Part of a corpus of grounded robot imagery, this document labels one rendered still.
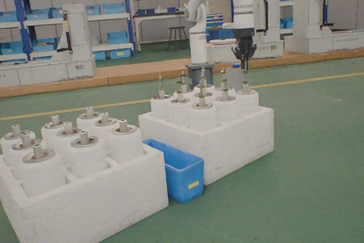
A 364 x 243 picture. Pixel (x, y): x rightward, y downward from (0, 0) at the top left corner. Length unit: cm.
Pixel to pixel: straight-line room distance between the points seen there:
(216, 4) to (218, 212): 695
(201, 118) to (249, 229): 38
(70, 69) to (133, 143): 240
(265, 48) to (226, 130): 255
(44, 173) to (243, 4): 84
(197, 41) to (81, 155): 109
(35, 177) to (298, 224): 67
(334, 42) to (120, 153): 341
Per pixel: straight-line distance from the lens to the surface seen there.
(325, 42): 395
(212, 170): 107
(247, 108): 121
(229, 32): 585
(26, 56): 600
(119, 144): 88
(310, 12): 389
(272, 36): 366
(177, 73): 319
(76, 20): 325
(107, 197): 86
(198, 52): 174
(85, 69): 321
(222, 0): 774
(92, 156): 83
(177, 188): 97
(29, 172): 81
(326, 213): 98
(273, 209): 97
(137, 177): 88
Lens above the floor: 54
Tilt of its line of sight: 15 degrees down
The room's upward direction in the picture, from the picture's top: 5 degrees counter-clockwise
